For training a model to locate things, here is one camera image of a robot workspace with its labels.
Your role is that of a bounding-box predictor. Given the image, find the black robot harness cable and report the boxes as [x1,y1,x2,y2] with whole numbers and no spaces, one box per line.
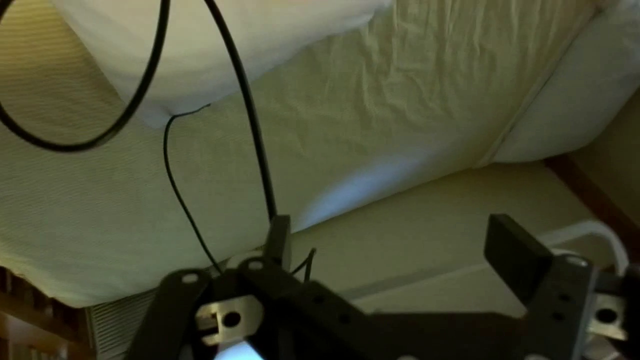
[0,0,172,154]

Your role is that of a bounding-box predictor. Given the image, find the wall air conditioner unit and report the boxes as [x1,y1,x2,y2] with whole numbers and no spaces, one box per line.
[88,294,153,360]

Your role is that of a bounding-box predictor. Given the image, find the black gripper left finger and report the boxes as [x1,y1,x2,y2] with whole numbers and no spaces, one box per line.
[127,217,374,360]

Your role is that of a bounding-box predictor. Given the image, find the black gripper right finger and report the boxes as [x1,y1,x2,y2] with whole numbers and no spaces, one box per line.
[374,214,640,360]

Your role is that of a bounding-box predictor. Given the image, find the white pillow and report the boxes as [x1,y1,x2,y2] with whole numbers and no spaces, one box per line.
[493,0,640,162]
[50,0,393,128]

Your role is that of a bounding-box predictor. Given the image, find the white plastic coat hanger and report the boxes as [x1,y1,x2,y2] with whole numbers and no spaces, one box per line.
[539,220,630,277]

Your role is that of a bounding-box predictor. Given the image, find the white front pillow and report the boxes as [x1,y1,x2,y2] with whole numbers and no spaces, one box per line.
[50,0,393,128]

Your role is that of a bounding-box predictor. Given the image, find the white back pillow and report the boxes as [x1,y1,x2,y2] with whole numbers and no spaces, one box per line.
[493,0,640,162]

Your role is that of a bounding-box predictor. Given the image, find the white bed sheet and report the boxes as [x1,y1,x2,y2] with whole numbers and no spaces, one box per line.
[0,0,597,309]

